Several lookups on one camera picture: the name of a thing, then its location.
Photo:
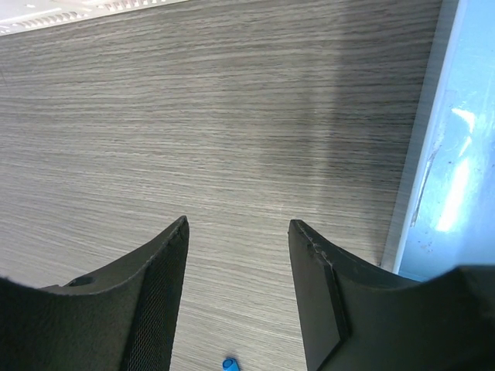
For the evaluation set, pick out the white file organizer rack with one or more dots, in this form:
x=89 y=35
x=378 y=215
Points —
x=26 y=15

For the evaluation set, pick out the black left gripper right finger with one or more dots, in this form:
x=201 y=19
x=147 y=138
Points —
x=356 y=316

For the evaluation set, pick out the light blue end bin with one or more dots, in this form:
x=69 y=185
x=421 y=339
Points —
x=444 y=211

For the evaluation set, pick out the blue capped white marker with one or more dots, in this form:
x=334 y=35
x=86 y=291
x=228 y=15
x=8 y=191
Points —
x=230 y=364

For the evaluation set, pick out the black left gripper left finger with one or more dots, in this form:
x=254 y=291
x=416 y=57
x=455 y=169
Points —
x=120 y=317

